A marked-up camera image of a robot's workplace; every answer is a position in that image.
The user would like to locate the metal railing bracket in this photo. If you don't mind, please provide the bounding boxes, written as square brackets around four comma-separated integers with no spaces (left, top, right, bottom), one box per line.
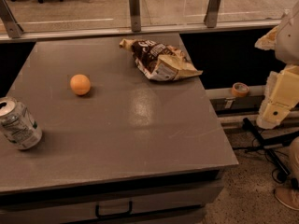
[0,0,23,38]
[204,0,221,28]
[129,0,141,32]

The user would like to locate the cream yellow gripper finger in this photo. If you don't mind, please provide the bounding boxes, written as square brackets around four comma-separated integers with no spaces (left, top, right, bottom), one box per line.
[256,64,299,129]

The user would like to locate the tan shoe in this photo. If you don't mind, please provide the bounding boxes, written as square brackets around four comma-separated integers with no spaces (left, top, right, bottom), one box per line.
[274,187,299,211]

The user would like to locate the middle metal railing bracket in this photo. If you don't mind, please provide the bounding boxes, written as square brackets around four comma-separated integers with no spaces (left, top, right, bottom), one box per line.
[129,0,141,32]

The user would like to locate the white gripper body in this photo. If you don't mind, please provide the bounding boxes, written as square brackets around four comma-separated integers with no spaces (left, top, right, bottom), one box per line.
[254,26,278,50]

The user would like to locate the brown white chip bag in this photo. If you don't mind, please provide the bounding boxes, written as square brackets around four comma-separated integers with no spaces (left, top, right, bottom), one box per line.
[119,38,202,81]

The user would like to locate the black stand legs with cables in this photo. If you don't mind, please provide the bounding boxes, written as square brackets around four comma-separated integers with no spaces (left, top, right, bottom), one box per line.
[234,118,299,184]

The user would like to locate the roll of tan tape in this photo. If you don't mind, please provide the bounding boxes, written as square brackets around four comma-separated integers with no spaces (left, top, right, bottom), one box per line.
[232,82,249,97]

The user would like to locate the left metal railing bracket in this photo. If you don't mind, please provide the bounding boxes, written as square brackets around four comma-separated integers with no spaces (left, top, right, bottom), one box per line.
[0,0,23,38]

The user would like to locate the orange fruit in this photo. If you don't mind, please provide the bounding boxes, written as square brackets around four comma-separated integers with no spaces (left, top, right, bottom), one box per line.
[70,74,91,96]

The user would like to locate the right metal railing bracket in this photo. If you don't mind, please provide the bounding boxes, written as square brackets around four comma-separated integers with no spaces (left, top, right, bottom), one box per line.
[204,0,221,28]

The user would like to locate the black drawer handle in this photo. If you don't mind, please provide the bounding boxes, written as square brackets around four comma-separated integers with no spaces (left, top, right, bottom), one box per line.
[94,201,133,219]

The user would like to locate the grey cabinet with drawer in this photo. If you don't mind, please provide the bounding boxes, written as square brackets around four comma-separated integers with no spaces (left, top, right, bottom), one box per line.
[0,37,237,224]

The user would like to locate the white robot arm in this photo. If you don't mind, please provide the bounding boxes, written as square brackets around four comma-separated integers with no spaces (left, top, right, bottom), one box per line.
[255,2,299,129]

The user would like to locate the silver green soda can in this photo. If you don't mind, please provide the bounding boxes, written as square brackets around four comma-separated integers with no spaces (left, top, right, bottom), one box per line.
[0,97,42,150]

